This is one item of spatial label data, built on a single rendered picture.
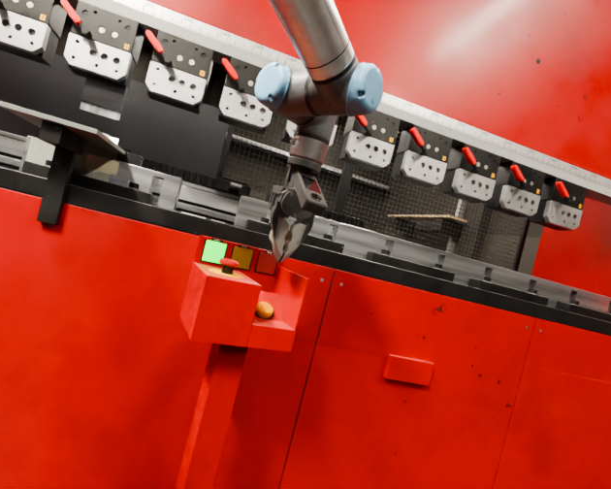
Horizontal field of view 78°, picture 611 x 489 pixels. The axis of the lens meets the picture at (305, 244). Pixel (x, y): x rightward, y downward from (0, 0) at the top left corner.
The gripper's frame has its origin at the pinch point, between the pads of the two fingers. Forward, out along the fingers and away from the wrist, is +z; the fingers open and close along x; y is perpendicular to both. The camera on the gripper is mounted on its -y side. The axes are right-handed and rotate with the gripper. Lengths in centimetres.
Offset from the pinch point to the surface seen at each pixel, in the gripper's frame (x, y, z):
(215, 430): 4.7, -3.3, 36.6
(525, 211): -94, 21, -33
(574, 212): -115, 17, -38
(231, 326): 8.5, -6.4, 13.8
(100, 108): 43, 51, -22
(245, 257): 4.2, 9.8, 3.4
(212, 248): 11.9, 9.8, 3.1
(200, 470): 5.8, -4.0, 44.8
